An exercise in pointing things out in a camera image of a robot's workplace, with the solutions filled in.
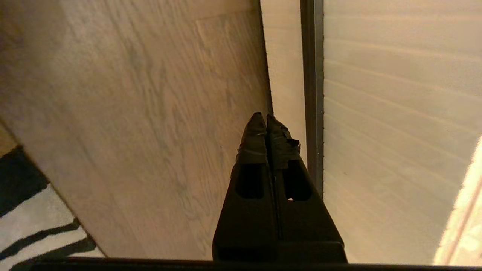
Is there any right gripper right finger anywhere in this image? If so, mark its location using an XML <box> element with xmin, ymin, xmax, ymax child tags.
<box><xmin>266</xmin><ymin>114</ymin><xmax>344</xmax><ymax>245</ymax></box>

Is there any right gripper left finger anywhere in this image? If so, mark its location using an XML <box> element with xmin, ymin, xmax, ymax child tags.
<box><xmin>213</xmin><ymin>112</ymin><xmax>280</xmax><ymax>245</ymax></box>

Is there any white cabinet drawer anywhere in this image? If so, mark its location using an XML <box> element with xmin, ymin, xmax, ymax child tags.
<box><xmin>260</xmin><ymin>0</ymin><xmax>482</xmax><ymax>266</ymax></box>

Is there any white low cabinet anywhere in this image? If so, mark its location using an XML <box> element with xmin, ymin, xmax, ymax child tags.
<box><xmin>433</xmin><ymin>135</ymin><xmax>482</xmax><ymax>266</ymax></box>

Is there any black white striped rug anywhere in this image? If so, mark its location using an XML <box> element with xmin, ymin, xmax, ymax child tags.
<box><xmin>0</xmin><ymin>145</ymin><xmax>106</xmax><ymax>260</ymax></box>

